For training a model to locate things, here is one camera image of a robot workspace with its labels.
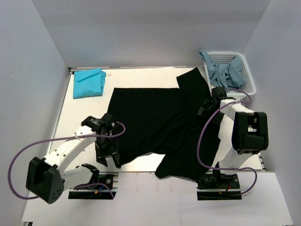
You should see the folded turquoise t-shirt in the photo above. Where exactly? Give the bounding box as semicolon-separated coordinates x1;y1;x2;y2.
73;68;106;99

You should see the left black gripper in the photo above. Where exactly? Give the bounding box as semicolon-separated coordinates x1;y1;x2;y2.
95;135;120;167

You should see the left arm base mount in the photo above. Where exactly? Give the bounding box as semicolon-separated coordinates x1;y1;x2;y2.
68;172;119;200

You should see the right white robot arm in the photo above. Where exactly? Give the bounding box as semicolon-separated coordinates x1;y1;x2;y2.
197;94;269;188

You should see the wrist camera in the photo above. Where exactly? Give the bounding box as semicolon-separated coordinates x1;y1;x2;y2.
81;116;103;130
211;87;228;99

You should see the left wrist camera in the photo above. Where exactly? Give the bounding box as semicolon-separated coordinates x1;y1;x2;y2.
81;116;103;130

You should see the white plastic basket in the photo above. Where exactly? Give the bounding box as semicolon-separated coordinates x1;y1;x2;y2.
204;51;256;99

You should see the black t-shirt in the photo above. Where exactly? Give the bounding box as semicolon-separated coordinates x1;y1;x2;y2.
108;69;223;180

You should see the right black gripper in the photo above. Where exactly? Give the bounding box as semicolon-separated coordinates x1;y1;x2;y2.
198;98;225;126

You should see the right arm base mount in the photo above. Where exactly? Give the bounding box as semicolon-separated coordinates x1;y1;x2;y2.
196;170;242;201

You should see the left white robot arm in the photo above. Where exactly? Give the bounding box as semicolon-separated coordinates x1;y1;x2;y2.
25;113;126;204

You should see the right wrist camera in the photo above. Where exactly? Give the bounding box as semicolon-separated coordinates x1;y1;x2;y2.
211;87;228;99

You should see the crumpled grey-blue t-shirt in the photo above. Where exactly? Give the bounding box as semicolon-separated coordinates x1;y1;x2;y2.
199;50;246;89

